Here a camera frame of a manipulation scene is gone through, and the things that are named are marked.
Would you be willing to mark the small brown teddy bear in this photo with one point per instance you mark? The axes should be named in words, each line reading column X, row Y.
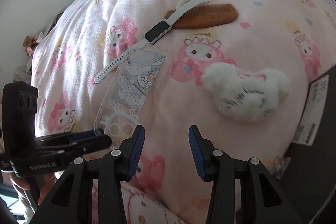
column 29, row 44

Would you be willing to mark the white fluffy plush toy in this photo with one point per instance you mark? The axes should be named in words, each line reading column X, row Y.
column 244, row 98

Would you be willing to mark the white smart watch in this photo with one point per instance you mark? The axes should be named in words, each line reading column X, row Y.
column 157, row 31

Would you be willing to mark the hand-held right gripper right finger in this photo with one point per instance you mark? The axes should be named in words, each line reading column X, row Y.
column 197, row 153

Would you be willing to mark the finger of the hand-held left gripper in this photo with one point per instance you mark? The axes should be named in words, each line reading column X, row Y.
column 84, row 135
column 86, row 144

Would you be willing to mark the wooden comb with tassel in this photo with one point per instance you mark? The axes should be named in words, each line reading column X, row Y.
column 210, row 18

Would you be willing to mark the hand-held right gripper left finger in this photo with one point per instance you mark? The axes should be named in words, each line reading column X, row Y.
column 135, row 150

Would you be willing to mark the clear cartoon phone case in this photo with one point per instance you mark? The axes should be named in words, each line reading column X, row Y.
column 139, row 77

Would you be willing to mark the person's left hand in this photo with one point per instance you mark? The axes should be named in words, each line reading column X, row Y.
column 46, row 187

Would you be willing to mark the black storage container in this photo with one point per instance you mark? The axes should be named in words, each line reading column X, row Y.
column 309, row 174

